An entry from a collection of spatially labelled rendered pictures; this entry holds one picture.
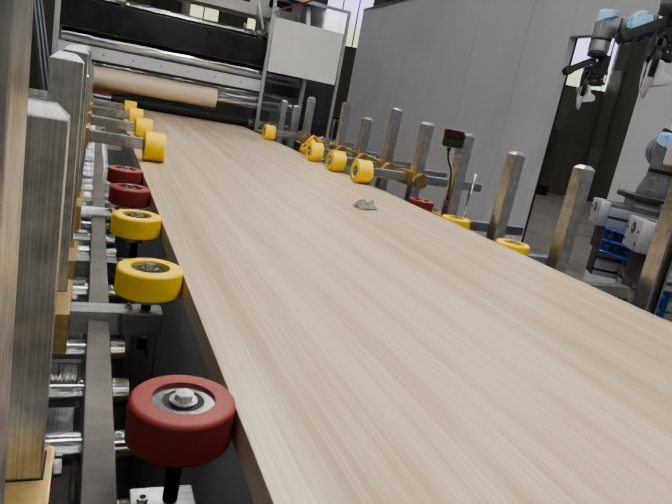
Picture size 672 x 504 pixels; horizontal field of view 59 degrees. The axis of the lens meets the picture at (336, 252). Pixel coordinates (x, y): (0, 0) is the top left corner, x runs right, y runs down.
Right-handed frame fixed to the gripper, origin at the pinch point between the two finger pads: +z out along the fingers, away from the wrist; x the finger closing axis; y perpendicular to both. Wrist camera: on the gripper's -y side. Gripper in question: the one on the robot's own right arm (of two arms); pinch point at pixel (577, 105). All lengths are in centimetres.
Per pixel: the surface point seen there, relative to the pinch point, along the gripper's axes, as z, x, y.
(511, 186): 29, -83, -25
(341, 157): 35, -28, -83
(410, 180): 37, -41, -54
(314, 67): -5, 143, -142
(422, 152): 27, -41, -52
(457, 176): 31, -62, -39
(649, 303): 44, -126, 2
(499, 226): 41, -83, -25
